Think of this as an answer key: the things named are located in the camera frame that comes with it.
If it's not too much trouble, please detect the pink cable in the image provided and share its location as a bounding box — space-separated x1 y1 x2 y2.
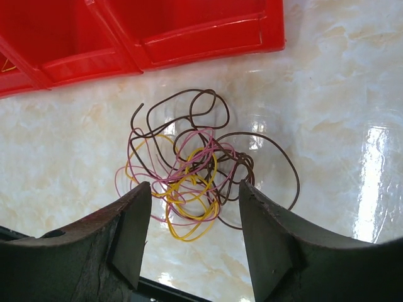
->
114 127 240 227

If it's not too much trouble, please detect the brown cable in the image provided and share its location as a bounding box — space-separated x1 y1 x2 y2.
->
128 89 300 230

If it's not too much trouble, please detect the orange cable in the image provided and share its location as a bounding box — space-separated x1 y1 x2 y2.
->
0 58 17 74

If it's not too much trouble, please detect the red storage bin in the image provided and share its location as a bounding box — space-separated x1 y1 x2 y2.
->
86 0 285 71
1 1 141 89
1 35 41 98

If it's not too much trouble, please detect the red left storage bin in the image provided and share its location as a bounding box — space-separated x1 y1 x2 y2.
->
1 35 41 98

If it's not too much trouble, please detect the red right storage bin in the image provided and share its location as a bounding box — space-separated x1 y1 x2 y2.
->
86 0 285 71

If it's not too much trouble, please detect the red middle storage bin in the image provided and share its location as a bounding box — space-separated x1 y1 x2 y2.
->
1 1 141 89

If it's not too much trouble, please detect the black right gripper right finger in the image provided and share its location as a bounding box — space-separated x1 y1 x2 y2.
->
239 182 402 301

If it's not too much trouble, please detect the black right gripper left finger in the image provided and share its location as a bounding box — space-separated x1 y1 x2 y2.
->
1 182 151 301

